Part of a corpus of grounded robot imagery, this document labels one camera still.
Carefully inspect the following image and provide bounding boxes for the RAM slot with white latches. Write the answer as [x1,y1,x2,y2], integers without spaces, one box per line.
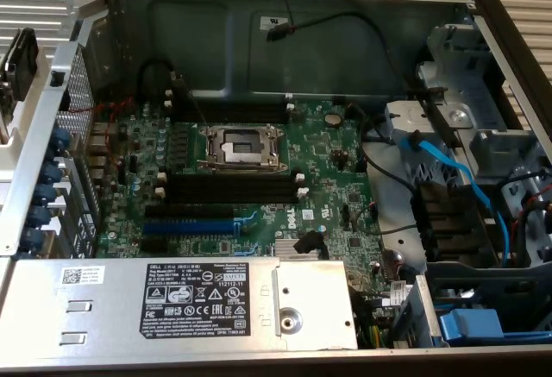
[156,171,305,190]
[154,185,310,204]

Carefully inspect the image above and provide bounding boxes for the metal CPU socket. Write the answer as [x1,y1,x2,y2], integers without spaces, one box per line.
[196,123,292,175]

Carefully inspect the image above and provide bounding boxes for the green motherboard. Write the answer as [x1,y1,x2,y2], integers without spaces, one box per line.
[92,98,389,309]

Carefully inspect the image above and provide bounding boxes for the silver finned heat sink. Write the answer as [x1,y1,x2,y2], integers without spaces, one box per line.
[273,238,323,261]

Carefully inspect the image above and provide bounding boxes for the long black expansion slot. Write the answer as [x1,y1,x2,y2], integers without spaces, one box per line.
[144,203,236,219]

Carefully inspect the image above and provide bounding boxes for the blue expansion slot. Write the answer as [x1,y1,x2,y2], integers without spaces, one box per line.
[141,219,237,236]

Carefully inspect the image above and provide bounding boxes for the thin metal locking lever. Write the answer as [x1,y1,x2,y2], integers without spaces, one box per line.
[179,74,209,130]

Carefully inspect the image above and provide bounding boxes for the grey metal PC case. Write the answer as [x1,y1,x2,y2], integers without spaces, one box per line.
[0,0,552,365]

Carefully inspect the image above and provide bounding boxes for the short black expansion slot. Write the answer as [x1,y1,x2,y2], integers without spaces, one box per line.
[138,237,170,254]

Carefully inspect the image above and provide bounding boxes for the white sticker label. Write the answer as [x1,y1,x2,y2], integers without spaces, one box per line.
[257,13,291,32]

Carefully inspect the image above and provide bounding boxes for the white barcode tag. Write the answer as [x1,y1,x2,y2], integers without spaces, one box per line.
[385,280,410,307]

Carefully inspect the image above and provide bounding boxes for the large metal port block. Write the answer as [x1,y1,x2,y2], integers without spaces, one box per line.
[88,136,114,157]

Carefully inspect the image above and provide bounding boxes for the black ribbed plastic block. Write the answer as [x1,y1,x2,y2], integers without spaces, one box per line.
[411,180,504,264]

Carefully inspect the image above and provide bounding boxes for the grey metal disk bay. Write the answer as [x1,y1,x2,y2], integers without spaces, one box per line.
[416,22,552,266]

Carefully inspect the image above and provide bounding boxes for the silver power supply unit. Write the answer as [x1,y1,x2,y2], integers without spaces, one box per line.
[0,255,359,355]

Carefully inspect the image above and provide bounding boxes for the blue card retainer clip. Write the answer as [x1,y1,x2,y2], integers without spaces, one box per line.
[28,206,53,227]
[42,163,66,184]
[49,129,72,154]
[21,228,44,251]
[34,185,60,205]

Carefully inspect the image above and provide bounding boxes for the blue plastic disk caddy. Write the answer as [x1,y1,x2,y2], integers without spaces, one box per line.
[437,306,552,346]

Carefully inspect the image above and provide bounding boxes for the white parts rack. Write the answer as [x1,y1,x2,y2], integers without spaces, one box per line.
[0,27,57,266]

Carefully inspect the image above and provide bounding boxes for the black hard disk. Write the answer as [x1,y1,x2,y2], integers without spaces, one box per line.
[3,27,41,102]

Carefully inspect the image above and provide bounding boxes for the black wire plug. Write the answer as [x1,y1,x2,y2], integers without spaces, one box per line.
[292,229,325,260]

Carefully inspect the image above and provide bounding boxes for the black wire with connector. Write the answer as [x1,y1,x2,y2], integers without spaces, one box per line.
[263,0,409,93]

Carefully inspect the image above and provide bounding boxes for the blue flat wire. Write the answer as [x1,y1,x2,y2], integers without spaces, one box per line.
[398,133,514,266]

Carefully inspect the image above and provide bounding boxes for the black looped wire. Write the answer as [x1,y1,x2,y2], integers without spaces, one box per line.
[135,60,174,104]

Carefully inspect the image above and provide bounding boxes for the yellow green power wires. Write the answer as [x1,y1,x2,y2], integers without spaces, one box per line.
[360,323,389,350]

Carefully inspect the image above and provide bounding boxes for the red black twisted wire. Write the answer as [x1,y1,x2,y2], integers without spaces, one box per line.
[68,95,135,167]

